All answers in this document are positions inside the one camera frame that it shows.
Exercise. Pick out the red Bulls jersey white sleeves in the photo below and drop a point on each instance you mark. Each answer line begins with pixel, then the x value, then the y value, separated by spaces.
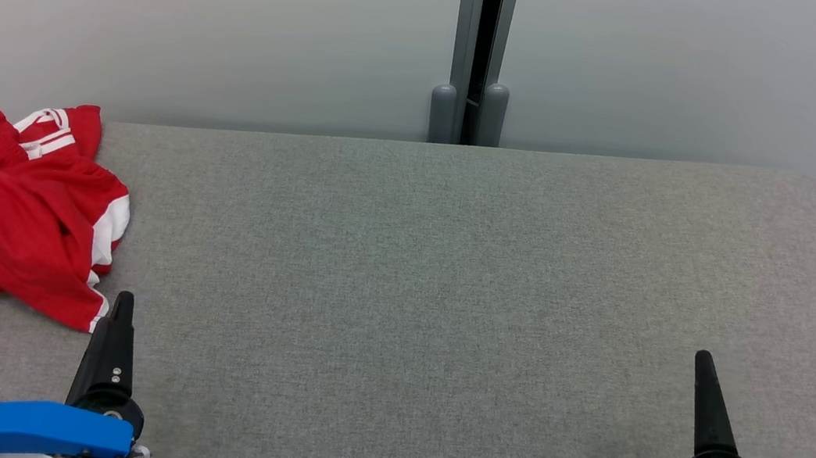
pixel 35 243

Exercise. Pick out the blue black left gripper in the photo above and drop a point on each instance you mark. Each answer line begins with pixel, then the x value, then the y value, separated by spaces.
pixel 42 433

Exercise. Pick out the grey metal partition post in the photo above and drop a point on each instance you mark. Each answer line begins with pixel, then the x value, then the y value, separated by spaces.
pixel 502 52
pixel 457 46

